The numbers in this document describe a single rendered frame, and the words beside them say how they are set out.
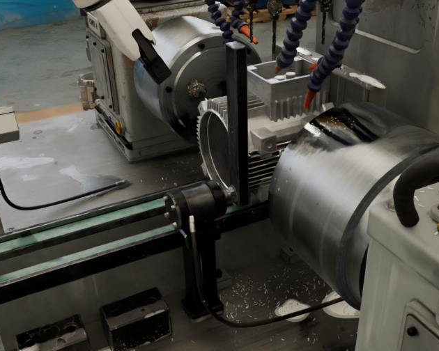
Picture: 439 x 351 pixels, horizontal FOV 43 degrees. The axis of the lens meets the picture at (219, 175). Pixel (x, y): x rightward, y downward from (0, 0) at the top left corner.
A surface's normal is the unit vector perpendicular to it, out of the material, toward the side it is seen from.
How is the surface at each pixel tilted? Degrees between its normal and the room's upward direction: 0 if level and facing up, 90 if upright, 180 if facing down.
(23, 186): 0
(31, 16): 90
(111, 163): 0
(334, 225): 69
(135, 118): 90
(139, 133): 90
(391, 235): 90
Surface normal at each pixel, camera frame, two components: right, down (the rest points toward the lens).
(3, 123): 0.33, -0.19
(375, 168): -0.50, -0.61
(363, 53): -0.90, 0.25
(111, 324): -0.04, -0.87
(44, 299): 0.44, 0.43
